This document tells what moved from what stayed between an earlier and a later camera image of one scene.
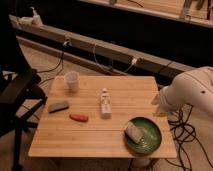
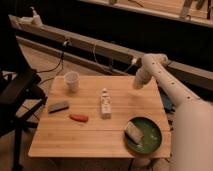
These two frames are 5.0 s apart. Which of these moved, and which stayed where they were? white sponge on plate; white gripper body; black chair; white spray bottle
Moved: white gripper body
Stayed: white spray bottle; black chair; white sponge on plate
